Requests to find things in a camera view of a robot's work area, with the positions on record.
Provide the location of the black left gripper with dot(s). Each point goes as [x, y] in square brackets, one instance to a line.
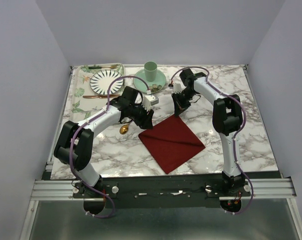
[145, 121]

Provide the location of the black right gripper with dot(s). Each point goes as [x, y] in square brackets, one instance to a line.
[179, 107]

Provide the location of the dark red cloth napkin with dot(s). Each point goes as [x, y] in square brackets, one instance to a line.
[171, 143]

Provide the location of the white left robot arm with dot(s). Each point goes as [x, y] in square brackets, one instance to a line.
[75, 142]

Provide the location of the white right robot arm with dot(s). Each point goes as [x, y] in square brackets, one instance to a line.
[228, 119]

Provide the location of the gold spoon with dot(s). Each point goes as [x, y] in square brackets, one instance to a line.
[124, 129]

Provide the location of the green round saucer plate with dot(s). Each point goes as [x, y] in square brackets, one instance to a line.
[154, 86]

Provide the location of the green plastic cup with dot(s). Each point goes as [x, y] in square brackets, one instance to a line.
[150, 71]

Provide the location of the striped white round plate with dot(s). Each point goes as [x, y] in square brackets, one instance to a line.
[101, 81]

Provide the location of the floral rectangular serving tray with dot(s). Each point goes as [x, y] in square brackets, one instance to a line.
[82, 108]

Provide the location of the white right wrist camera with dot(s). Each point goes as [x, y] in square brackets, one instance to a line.
[175, 87]

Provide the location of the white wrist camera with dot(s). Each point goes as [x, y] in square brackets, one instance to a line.
[175, 87]
[148, 101]

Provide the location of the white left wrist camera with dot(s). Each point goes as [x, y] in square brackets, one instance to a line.
[148, 101]

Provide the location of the green handled gold fork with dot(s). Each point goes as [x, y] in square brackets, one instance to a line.
[114, 66]

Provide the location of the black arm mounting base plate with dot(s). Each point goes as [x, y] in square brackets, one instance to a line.
[169, 191]

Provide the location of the aluminium frame rail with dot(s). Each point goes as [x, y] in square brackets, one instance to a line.
[59, 190]

